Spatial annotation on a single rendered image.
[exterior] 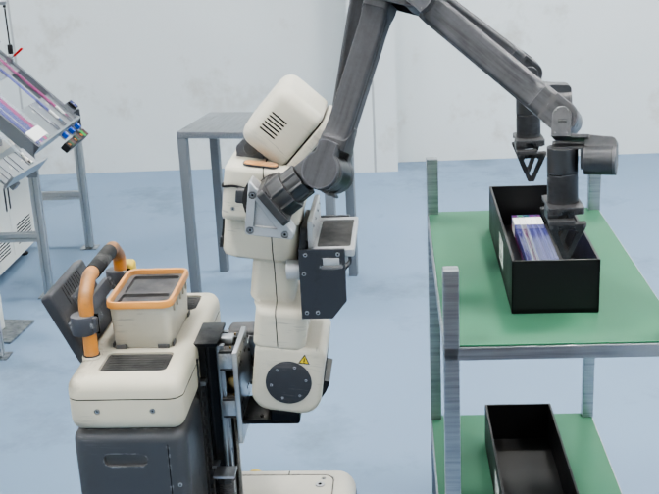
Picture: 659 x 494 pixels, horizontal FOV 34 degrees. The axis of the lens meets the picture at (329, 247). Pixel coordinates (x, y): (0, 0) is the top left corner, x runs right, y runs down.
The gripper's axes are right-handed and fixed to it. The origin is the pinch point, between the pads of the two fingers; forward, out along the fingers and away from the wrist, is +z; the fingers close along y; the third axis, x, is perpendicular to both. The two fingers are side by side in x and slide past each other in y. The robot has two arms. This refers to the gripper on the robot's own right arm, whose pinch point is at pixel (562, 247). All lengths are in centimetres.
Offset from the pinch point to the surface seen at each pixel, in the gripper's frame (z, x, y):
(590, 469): 76, -15, 50
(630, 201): 108, -102, 415
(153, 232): 103, 170, 380
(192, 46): 17, 164, 525
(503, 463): 74, 7, 51
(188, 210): 61, 126, 269
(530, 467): 74, 1, 49
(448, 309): 7.9, 22.3, -9.4
